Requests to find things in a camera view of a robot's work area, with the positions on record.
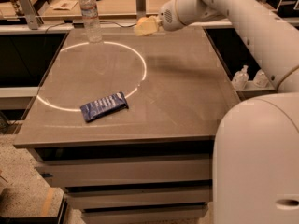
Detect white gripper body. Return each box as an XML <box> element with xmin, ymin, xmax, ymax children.
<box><xmin>158</xmin><ymin>0</ymin><xmax>184</xmax><ymax>31</ymax></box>

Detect orange fruit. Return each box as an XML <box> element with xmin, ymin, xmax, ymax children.
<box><xmin>137</xmin><ymin>17</ymin><xmax>146</xmax><ymax>25</ymax></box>

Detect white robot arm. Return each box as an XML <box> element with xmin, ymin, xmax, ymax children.
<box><xmin>135</xmin><ymin>0</ymin><xmax>299</xmax><ymax>224</ymax></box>

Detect clear plastic water bottle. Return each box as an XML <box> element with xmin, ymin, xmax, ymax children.
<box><xmin>79</xmin><ymin>0</ymin><xmax>102</xmax><ymax>43</ymax></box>

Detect left clear pump bottle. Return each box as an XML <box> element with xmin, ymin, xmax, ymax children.
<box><xmin>232</xmin><ymin>65</ymin><xmax>249</xmax><ymax>90</ymax></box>

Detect clear pump bottle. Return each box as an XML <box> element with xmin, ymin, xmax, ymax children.
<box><xmin>253</xmin><ymin>69</ymin><xmax>268</xmax><ymax>88</ymax></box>
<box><xmin>232</xmin><ymin>65</ymin><xmax>249</xmax><ymax>90</ymax></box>

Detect right clear pump bottle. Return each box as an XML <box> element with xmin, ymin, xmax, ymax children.
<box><xmin>253</xmin><ymin>69</ymin><xmax>268</xmax><ymax>88</ymax></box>

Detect blue snack bar wrapper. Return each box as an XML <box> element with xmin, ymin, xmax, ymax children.
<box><xmin>80</xmin><ymin>92</ymin><xmax>129</xmax><ymax>122</ymax></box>

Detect small paper card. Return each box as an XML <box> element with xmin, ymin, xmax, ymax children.
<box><xmin>50</xmin><ymin>0</ymin><xmax>78</xmax><ymax>11</ymax></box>

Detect grey drawer cabinet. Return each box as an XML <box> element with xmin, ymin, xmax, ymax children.
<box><xmin>15</xmin><ymin>26</ymin><xmax>238</xmax><ymax>224</ymax></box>

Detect middle metal bracket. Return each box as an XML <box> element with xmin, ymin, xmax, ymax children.
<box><xmin>135</xmin><ymin>0</ymin><xmax>146</xmax><ymax>19</ymax></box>

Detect metal bracket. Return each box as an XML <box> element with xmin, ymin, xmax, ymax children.
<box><xmin>135</xmin><ymin>0</ymin><xmax>146</xmax><ymax>19</ymax></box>
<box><xmin>18</xmin><ymin>0</ymin><xmax>43</xmax><ymax>30</ymax></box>

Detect black cable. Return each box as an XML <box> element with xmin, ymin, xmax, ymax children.
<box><xmin>43</xmin><ymin>20</ymin><xmax>139</xmax><ymax>35</ymax></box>

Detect left metal bracket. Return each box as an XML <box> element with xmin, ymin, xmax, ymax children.
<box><xmin>18</xmin><ymin>0</ymin><xmax>43</xmax><ymax>30</ymax></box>

